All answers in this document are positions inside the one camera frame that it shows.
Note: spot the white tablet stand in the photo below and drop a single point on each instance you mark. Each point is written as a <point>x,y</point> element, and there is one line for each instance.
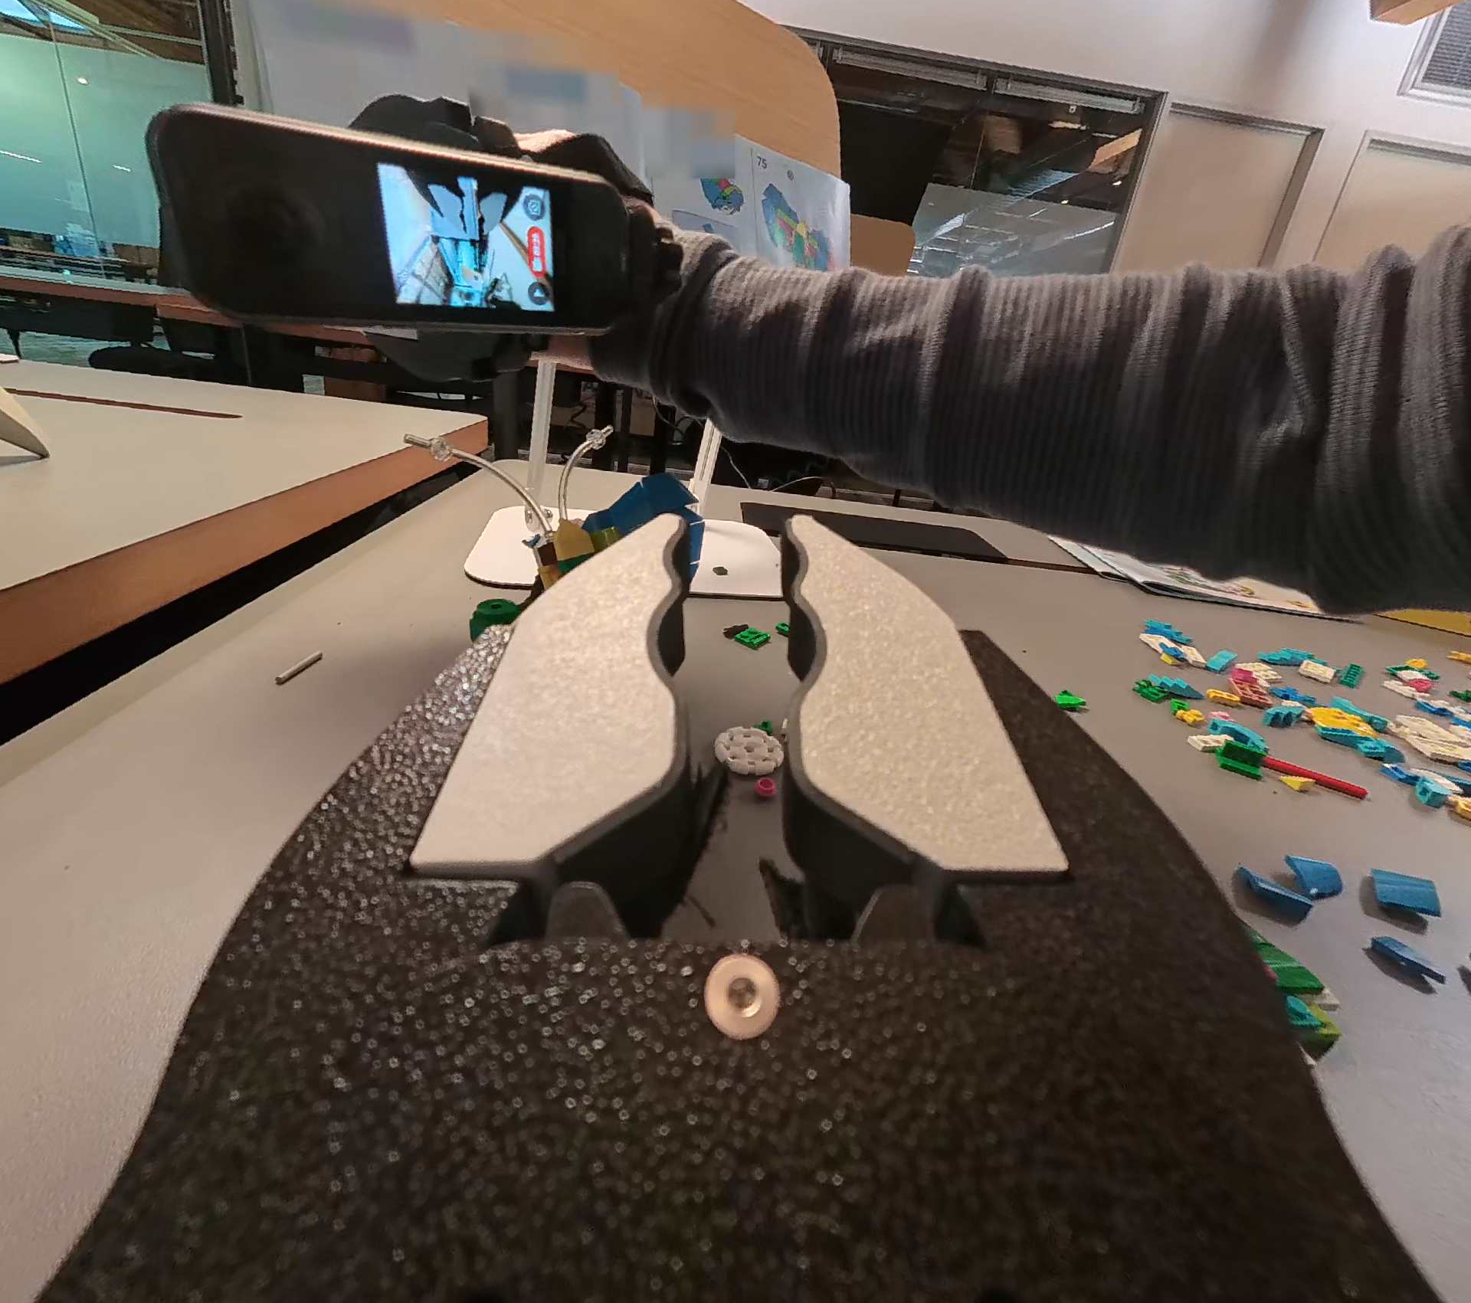
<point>20,423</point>

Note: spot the wall vent grille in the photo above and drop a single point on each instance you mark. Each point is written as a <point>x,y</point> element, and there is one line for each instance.
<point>1442,50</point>

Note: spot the wood-edged desk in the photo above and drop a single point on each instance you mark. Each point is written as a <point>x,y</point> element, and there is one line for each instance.
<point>172,475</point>

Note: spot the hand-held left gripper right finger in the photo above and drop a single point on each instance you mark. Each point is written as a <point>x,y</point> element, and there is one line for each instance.
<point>920,728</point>

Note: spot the red lego rod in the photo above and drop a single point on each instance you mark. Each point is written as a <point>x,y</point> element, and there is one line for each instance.
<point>1321,780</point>

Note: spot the open instruction booklet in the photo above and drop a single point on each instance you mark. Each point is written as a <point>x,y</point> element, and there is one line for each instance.
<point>1196,579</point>

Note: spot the person's right forearm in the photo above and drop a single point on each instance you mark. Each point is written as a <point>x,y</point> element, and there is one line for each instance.
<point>1035,383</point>

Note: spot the green lego plates cluster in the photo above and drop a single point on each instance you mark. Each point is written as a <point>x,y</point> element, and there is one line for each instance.
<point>1294,981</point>

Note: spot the blue curved lego piece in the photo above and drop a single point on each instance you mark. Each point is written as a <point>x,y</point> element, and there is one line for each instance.
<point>1404,958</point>
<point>1274,895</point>
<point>1404,892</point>
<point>1314,874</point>

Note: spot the lego butterfly model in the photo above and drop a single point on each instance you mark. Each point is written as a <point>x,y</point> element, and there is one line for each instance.
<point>638,510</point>

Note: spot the pile of loose lego pieces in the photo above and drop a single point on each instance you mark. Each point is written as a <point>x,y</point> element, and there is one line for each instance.
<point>1344,722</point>

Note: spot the person's right hand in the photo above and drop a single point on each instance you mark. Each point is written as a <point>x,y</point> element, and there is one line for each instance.
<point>552,149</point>

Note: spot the white round lego plate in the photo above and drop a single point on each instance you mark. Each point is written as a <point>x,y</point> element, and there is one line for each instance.
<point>750,748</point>

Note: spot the black flat pad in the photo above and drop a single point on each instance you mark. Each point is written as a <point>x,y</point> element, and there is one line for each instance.
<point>874,529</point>

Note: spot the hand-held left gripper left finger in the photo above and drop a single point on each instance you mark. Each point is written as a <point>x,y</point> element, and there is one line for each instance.
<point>552,717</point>

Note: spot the grey lego pin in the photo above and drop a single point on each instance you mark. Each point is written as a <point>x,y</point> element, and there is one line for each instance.
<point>299,667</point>

